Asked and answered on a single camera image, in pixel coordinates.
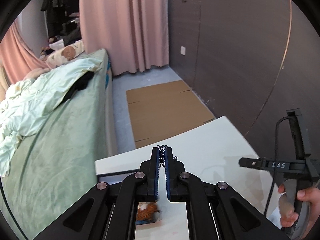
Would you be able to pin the patterned pillow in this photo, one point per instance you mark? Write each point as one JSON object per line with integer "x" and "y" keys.
{"x": 66, "y": 54}

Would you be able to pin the green bed mattress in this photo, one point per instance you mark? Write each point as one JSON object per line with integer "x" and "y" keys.
{"x": 52, "y": 169}

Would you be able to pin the white wall socket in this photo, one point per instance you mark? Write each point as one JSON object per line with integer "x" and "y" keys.
{"x": 183, "y": 50}

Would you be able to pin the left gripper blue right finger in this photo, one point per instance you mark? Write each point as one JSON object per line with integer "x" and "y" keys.
{"x": 215, "y": 211}

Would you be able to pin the pink curtain near wall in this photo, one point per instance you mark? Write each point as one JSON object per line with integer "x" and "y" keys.
{"x": 134, "y": 33}

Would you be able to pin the black garment on bed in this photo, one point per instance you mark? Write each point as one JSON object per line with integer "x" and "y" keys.
{"x": 80, "y": 84}

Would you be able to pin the person right hand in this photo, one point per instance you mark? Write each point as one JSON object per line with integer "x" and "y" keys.
{"x": 298, "y": 214}

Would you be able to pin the light green duvet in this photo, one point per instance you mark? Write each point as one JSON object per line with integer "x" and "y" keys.
{"x": 28, "y": 104}

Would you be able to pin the beige headboard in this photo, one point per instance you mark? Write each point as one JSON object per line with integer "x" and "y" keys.
{"x": 4, "y": 82}

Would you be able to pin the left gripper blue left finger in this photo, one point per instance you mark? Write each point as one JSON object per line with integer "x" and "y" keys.
{"x": 108, "y": 211}

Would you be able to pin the hanging dark clothes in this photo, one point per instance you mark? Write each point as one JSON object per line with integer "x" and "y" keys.
{"x": 60, "y": 16}

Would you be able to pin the flat cardboard sheet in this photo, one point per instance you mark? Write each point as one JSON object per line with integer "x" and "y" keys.
{"x": 159, "y": 112}

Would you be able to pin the pink curtain behind bed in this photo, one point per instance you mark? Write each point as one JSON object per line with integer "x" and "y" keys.
{"x": 17, "y": 58}

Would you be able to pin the white table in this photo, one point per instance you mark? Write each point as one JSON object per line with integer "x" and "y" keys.
{"x": 211, "y": 152}

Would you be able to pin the black jewelry box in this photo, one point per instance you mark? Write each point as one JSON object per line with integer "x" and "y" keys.
{"x": 148, "y": 213}

